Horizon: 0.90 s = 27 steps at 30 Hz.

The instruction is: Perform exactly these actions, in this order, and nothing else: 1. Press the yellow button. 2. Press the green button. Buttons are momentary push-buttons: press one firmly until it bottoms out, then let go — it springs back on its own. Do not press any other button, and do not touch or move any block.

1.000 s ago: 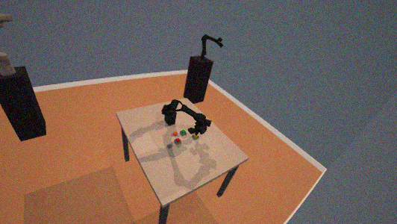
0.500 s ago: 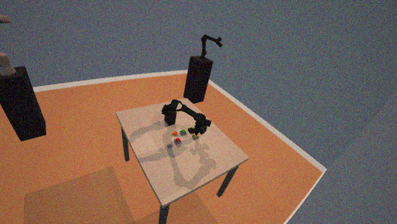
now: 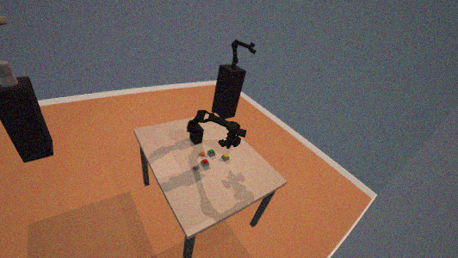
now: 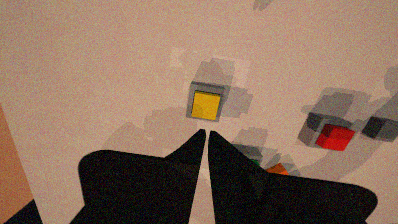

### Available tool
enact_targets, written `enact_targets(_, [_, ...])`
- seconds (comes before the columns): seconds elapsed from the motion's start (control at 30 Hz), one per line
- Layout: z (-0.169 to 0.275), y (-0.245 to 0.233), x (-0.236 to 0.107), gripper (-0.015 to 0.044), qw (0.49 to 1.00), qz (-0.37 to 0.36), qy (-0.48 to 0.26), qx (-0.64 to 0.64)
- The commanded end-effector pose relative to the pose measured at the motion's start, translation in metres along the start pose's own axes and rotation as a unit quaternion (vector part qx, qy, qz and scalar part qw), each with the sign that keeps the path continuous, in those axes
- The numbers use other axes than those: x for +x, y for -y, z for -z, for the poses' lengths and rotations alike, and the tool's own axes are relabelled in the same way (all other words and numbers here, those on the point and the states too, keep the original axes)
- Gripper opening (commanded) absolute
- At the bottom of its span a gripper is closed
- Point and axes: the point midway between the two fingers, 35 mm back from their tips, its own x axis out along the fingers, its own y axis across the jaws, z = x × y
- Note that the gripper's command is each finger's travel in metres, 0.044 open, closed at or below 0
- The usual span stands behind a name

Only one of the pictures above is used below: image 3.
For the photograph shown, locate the yellow button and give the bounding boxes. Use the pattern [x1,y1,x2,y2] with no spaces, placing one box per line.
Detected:
[221,154,230,161]

